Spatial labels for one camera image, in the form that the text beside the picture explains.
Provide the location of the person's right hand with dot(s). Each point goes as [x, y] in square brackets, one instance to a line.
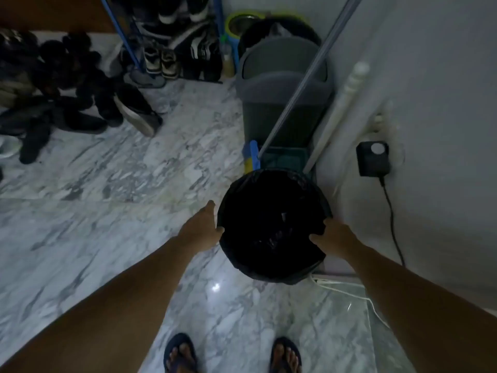
[338, 240]

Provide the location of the person's left hand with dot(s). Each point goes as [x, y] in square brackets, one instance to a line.
[200, 231]

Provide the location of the black plastic bag liner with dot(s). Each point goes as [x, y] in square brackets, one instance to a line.
[268, 213]

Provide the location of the pink bin with black liner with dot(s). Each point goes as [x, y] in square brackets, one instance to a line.
[272, 277]

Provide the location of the person's left forearm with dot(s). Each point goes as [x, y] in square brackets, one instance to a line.
[116, 306]

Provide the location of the person's right forearm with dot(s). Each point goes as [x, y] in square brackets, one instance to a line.
[427, 318]

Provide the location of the person's left foot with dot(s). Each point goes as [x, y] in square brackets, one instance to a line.
[182, 359]

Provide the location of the person's foot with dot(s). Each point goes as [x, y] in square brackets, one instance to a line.
[285, 361]
[182, 359]

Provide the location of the person's right foot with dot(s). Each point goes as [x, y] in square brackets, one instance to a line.
[285, 361]

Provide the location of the black power adapter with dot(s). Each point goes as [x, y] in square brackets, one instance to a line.
[369, 165]

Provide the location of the blue yellow brush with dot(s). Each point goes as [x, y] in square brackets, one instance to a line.
[253, 155]

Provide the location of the teal dustpan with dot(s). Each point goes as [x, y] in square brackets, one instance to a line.
[283, 157]

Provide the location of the blue left flip-flop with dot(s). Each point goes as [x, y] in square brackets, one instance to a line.
[176, 338]

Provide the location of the blue flip-flop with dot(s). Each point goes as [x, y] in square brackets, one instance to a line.
[176, 338]
[285, 339]

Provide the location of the blue right flip-flop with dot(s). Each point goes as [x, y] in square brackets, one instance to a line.
[285, 339]

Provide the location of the white pole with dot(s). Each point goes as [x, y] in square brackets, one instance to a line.
[341, 100]

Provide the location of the grey swing-lid bin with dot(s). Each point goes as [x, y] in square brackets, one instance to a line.
[272, 85]

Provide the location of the yellowish plastic bottle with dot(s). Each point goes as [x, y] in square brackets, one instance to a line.
[228, 64]

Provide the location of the row of black-white sneakers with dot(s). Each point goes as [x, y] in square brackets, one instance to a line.
[202, 50]

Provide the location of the pile of dark shoes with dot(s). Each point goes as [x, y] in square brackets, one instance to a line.
[77, 93]

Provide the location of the black round bin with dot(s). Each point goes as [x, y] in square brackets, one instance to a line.
[252, 32]

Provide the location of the yellow-green plastic bucket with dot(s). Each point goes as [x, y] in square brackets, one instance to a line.
[229, 25]

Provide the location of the blue metal shoe rack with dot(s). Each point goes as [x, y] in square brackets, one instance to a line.
[118, 29]

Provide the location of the brown wooden panel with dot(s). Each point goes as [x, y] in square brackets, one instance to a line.
[46, 11]

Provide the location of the white wall socket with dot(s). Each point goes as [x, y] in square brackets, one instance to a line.
[379, 122]

